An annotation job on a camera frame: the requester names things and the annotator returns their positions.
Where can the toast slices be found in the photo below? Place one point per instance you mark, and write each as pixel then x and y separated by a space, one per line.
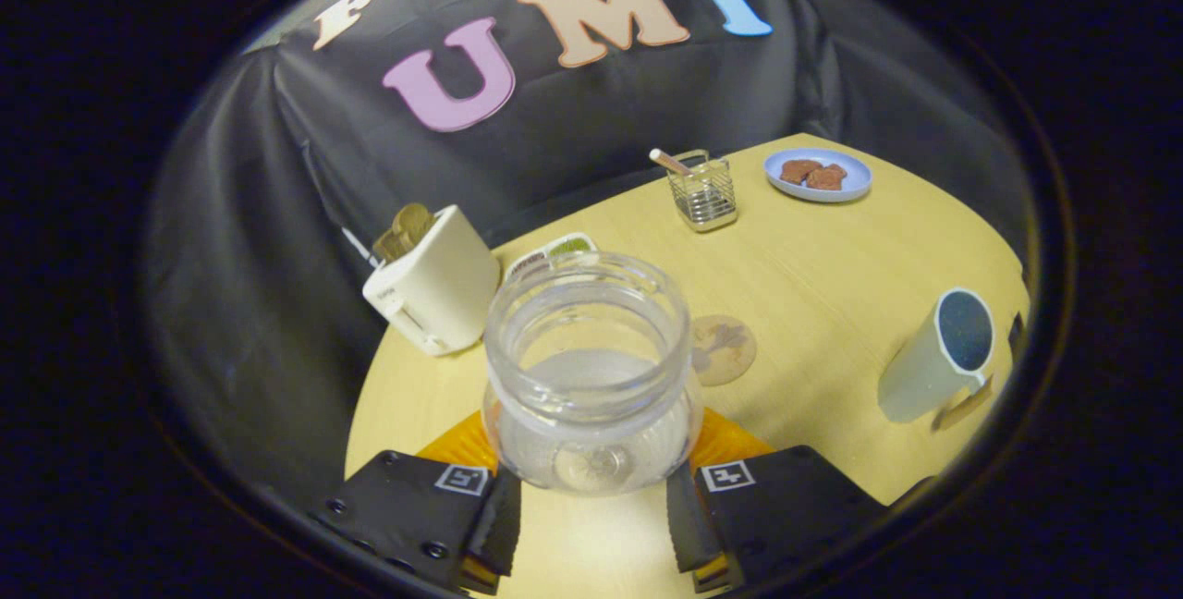
pixel 407 227

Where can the clear glass bottle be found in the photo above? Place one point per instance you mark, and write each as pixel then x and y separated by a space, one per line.
pixel 591 396

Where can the white divided grain dish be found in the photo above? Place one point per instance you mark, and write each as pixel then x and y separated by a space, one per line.
pixel 564 246

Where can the white toaster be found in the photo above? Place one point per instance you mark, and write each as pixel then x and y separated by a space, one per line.
pixel 444 303

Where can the brown cookie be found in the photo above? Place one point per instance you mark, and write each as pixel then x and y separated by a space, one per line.
pixel 829 178
pixel 797 170

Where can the round cork coaster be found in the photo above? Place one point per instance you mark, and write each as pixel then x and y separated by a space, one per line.
pixel 725 354

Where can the wooden table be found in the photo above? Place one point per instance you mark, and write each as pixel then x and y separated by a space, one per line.
pixel 832 257

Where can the pale blue plate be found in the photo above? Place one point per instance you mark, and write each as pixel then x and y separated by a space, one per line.
pixel 859 178

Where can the white cup with blue inside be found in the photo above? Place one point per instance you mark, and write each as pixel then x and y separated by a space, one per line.
pixel 915 377

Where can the black table clamp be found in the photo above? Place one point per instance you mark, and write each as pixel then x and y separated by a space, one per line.
pixel 1016 338

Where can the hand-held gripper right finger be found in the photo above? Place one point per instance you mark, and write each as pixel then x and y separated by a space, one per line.
pixel 684 525

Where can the square clear glass container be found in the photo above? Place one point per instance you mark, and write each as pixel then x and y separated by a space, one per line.
pixel 707 201

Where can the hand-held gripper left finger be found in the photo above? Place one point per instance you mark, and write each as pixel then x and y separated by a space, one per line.
pixel 499 525

